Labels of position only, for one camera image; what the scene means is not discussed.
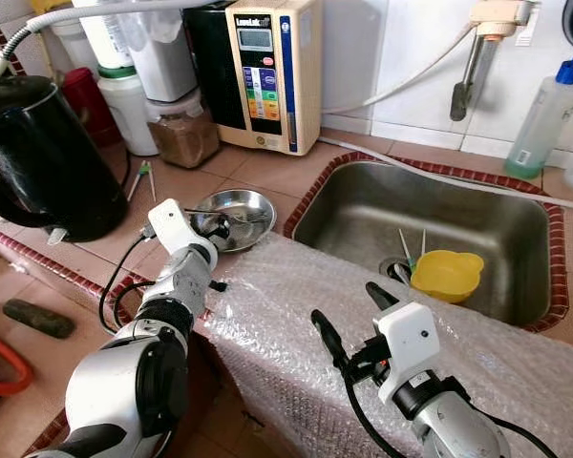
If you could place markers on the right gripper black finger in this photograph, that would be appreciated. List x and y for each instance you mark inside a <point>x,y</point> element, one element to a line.
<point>330,339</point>
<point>382,298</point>

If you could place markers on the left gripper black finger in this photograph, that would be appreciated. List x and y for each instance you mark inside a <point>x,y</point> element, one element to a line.
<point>226,231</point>

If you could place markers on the white grey training chopstick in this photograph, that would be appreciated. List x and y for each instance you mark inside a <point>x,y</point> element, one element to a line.
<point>404,250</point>
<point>423,240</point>

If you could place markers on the yellow plastic bowl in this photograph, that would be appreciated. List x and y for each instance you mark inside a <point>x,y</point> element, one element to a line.
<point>447,277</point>

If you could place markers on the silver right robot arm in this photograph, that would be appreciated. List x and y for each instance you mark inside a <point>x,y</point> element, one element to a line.
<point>449,429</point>

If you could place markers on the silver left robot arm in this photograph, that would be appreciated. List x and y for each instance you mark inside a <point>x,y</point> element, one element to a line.
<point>124,382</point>

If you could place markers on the sink drain strainer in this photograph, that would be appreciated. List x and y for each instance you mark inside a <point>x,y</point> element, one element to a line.
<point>393,270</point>

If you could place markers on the bubble wrap sheet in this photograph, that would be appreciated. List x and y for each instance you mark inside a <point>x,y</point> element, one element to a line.
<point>267,324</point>

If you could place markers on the white ridged training chopstick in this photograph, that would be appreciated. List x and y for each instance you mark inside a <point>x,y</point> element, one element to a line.
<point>154,186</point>

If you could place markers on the white chopstick teal grip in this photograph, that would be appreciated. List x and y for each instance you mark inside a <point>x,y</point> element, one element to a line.
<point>138,181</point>

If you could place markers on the green leaf chopstick clip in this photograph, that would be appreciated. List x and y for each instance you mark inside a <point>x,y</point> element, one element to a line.
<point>149,167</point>

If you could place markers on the clear container brown powder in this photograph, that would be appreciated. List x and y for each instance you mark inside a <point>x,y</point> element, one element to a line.
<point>183,138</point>

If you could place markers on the white jar green lid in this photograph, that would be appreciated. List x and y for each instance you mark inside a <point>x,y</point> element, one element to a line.
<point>129,114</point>

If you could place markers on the cream water ionizer machine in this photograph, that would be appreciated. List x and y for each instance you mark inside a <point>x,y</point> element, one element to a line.
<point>267,76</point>

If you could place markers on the black electric kettle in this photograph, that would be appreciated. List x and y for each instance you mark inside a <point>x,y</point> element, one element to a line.
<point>48,162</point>

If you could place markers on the red plastic container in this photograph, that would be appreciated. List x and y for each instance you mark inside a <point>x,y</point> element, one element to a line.
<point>84,105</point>

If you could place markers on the translucent plastic jug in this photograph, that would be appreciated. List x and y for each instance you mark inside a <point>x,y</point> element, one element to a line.
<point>162,57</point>

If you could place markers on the dark oblong block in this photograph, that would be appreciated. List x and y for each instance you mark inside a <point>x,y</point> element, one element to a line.
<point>38,320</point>

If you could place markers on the white labelled bottle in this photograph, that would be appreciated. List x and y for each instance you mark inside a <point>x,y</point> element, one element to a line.
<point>110,33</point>

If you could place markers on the metal faucet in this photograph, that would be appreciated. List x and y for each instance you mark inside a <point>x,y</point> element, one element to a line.
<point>468,81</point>

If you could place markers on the clear soap bottle blue cap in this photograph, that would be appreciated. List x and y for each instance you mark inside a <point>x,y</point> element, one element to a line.
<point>540,124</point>

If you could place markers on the cream faucet diverter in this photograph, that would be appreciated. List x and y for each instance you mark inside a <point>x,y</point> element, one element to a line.
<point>501,17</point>

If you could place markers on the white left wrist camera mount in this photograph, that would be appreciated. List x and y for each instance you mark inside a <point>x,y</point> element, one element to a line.
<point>177,227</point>

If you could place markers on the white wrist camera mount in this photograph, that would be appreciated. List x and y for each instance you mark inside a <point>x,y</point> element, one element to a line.
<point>409,348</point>
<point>177,227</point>

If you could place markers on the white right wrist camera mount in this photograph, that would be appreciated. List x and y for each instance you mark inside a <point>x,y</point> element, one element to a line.
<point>409,348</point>

